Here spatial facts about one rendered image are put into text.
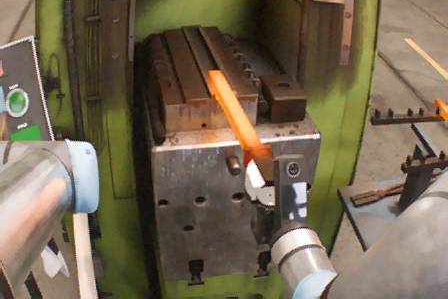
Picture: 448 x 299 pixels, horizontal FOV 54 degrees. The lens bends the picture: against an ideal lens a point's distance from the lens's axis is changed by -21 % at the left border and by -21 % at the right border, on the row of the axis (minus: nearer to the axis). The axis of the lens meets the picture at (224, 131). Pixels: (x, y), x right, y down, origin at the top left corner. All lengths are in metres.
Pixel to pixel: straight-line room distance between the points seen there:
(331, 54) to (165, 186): 0.54
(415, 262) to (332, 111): 1.10
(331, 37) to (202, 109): 0.40
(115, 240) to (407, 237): 1.26
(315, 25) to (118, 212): 0.74
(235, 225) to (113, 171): 0.35
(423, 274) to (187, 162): 0.86
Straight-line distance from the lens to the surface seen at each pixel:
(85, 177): 0.49
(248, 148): 0.93
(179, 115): 1.16
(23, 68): 1.02
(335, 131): 1.49
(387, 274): 0.39
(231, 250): 1.37
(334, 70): 1.39
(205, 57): 1.35
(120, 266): 1.67
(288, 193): 0.79
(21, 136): 1.00
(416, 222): 0.40
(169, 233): 1.29
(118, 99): 1.29
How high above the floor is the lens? 1.55
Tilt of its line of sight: 32 degrees down
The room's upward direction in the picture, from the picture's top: 3 degrees clockwise
